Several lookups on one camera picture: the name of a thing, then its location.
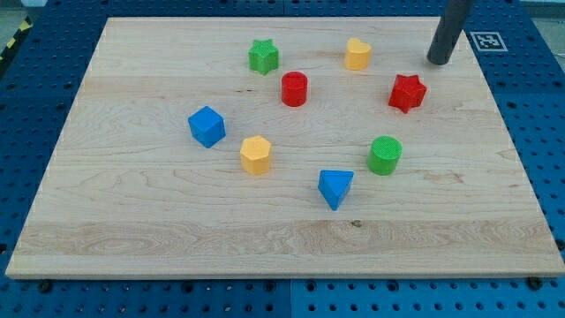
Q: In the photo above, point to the red cylinder block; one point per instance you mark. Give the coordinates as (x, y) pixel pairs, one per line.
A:
(294, 89)

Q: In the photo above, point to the light wooden board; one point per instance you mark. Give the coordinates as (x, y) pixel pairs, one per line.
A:
(129, 193)

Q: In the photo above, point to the green star block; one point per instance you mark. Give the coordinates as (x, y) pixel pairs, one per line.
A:
(263, 56)

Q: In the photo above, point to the red star block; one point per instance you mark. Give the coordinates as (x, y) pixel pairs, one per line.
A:
(408, 92)

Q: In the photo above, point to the yellow hexagon block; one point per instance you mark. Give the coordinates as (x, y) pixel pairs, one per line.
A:
(255, 155)

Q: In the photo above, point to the black yellow hazard tape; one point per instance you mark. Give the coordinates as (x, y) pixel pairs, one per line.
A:
(12, 46)

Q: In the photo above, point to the green cylinder block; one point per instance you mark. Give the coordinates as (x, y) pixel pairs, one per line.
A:
(384, 155)

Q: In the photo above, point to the blue triangle block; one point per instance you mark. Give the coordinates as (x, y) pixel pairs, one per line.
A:
(334, 185)

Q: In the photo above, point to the blue cube block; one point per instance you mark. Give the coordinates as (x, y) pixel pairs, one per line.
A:
(207, 126)

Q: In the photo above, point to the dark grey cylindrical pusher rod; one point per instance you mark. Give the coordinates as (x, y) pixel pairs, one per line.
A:
(448, 31)

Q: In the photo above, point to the yellow heart block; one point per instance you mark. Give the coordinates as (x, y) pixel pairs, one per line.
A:
(357, 54)

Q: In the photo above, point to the white fiducial marker tag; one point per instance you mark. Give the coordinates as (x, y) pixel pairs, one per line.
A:
(487, 41)

